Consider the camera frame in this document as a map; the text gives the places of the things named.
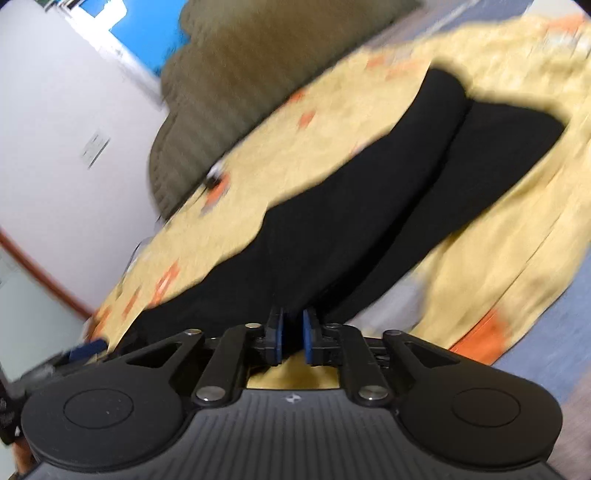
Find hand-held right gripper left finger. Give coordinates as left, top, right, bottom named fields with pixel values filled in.
left=111, top=306, right=287, bottom=408

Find black pants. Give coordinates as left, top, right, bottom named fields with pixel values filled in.
left=124, top=67, right=568, bottom=352

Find yellow floral blanket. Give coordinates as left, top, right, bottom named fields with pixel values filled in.
left=85, top=14, right=591, bottom=370

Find blue bed sheet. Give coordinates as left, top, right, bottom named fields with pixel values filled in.
left=492, top=258, right=591, bottom=409

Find blue wall board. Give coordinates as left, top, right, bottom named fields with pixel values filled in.
left=76, top=0, right=163, bottom=100

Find olive ribbed cushion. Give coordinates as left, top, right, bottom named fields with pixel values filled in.
left=148, top=0, right=426, bottom=223

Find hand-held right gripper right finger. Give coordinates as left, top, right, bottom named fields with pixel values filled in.
left=301, top=307, right=482, bottom=409

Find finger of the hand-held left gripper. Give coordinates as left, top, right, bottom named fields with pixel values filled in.
left=68, top=339, right=110, bottom=366

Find brown wooden door frame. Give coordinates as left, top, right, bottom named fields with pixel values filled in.
left=0, top=228, right=94, bottom=320

